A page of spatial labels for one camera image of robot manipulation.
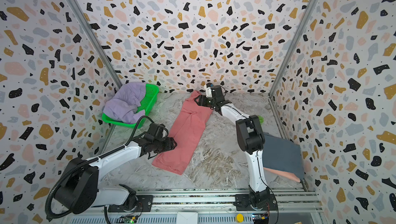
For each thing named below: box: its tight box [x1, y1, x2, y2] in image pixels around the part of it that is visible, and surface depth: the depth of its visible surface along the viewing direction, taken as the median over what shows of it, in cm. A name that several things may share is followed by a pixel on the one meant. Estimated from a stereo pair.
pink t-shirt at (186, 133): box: [151, 90, 213, 176], surface depth 98 cm
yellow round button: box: [235, 213, 244, 223], surface depth 67 cm
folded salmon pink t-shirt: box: [263, 167, 301, 183], surface depth 83 cm
